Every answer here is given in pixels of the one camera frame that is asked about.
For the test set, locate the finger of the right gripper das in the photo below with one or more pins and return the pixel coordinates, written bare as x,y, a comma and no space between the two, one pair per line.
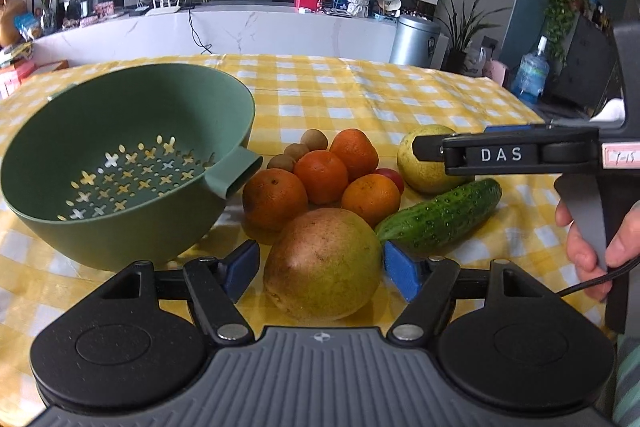
536,150

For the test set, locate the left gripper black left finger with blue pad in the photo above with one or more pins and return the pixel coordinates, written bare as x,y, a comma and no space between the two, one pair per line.
215,285

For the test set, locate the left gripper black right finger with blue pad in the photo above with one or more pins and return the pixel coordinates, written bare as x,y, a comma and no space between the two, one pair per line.
427,286

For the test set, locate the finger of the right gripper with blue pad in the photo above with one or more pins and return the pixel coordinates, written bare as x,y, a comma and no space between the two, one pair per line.
508,128

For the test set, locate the yellow-green pear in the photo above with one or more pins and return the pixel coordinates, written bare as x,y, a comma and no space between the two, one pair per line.
426,177

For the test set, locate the green cucumber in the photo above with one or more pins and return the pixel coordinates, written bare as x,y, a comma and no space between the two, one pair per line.
442,220

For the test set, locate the red cherry tomato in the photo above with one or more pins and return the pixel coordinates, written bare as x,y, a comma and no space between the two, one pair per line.
394,176

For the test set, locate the orange tangerine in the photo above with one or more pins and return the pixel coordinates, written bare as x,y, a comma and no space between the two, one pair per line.
373,198
356,151
272,198
323,175

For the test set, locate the large red-green pear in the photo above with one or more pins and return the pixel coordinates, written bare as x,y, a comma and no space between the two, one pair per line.
325,265

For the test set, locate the brown longan back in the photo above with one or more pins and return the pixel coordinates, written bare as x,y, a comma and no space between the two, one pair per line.
314,139

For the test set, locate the green colander bowl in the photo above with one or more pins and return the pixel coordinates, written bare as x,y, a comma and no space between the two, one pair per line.
136,164

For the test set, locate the person's right hand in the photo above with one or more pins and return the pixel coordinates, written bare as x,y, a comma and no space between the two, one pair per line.
624,247

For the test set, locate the blue water jug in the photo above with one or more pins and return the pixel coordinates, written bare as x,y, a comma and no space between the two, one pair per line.
532,73

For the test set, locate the potted plant right floor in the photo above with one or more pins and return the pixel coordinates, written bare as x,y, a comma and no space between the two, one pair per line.
463,22

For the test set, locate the silver pedal trash can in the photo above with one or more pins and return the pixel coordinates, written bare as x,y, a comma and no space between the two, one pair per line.
415,41

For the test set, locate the yellow white checkered tablecloth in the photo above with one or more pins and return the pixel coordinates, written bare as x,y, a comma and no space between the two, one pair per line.
292,94

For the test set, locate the white marble tv cabinet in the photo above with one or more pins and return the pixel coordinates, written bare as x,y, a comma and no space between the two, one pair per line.
220,29

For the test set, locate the white wifi router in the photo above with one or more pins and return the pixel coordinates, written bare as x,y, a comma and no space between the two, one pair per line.
161,7

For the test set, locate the brown gourd vase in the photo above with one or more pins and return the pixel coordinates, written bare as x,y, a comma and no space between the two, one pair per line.
9,9

